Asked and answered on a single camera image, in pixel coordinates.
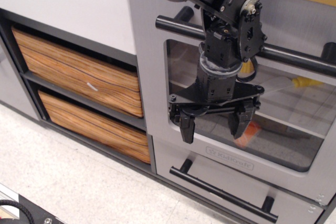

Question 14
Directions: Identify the yellow toy corn piece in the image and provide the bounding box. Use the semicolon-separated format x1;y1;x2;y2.
240;61;323;91

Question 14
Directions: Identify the grey oven rack shelf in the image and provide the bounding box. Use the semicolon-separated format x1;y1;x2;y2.
257;83;335;138

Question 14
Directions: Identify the lower wood-pattern fabric bin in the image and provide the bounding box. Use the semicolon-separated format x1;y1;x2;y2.
38;91;151;164

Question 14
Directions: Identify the upper wood-pattern fabric bin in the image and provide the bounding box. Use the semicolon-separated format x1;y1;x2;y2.
12;26;143;118

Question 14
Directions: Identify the orange toy food block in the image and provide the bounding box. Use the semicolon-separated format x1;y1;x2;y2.
234;122;261;148

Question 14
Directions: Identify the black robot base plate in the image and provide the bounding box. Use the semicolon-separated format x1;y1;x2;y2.
18;195;64;224

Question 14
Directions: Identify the grey lower oven drawer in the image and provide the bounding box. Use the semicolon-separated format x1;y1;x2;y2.
153;140;324;223

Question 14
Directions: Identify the black drawer handle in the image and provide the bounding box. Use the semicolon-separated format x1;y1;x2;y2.
170;159;278;223

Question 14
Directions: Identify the grey toy oven door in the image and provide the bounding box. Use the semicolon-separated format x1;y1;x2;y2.
130;0;335;208

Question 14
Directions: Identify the grey toy kitchen cabinet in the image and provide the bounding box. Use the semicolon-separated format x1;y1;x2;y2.
0;0;158;175

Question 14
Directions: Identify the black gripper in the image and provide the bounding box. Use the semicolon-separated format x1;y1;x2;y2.
169;56;265;144

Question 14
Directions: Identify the wood-pattern fabric bin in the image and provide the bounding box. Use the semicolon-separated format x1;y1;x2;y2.
12;26;143;118
38;91;151;164

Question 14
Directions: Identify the black oven door handle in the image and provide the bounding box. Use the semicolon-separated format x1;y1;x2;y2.
155;6;335;77

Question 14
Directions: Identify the black braided cable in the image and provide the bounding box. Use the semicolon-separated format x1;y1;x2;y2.
0;197;36;224

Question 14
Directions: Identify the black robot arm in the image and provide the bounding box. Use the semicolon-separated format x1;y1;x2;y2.
169;0;266;144

